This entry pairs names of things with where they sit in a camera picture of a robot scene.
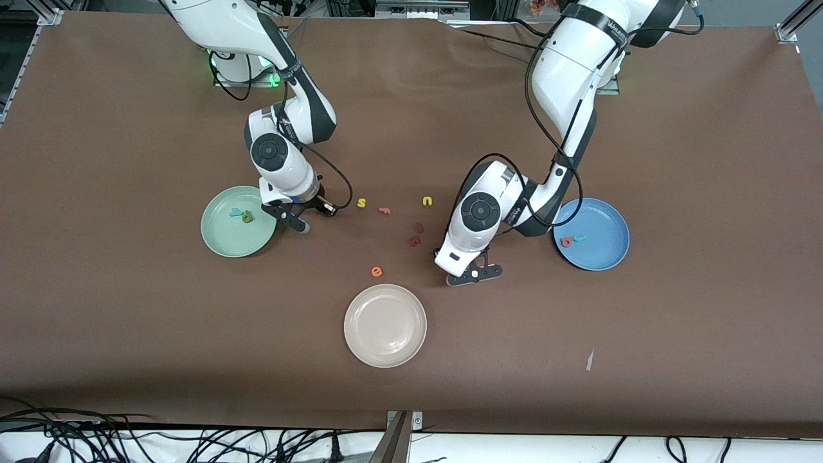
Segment green plate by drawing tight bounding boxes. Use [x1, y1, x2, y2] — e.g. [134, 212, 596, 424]
[201, 186, 278, 259]

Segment beige plate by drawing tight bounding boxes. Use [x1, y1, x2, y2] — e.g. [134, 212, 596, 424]
[343, 284, 428, 368]

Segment grey equipment box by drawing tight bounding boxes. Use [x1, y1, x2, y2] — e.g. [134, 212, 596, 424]
[375, 0, 471, 21]

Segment blue plate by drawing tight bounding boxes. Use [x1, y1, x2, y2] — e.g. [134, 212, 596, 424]
[554, 197, 631, 271]

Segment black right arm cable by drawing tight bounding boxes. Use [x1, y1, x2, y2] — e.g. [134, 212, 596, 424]
[210, 54, 355, 211]

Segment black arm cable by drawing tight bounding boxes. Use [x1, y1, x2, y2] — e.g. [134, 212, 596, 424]
[444, 19, 584, 236]
[210, 54, 355, 211]

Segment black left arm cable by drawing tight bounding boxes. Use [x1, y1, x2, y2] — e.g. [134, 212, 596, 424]
[444, 19, 584, 236]

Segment metal table edge bracket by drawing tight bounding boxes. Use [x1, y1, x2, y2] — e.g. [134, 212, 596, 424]
[385, 410, 424, 463]

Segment thin black table cable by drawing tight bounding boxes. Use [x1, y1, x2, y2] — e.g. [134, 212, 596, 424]
[510, 17, 554, 39]
[458, 28, 544, 53]

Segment tangled black floor cables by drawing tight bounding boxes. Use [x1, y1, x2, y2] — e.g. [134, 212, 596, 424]
[0, 395, 386, 463]

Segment aluminium side rail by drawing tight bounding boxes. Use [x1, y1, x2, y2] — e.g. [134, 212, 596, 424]
[0, 8, 65, 127]

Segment aluminium frame profile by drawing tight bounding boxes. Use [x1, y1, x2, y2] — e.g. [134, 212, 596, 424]
[774, 0, 823, 44]

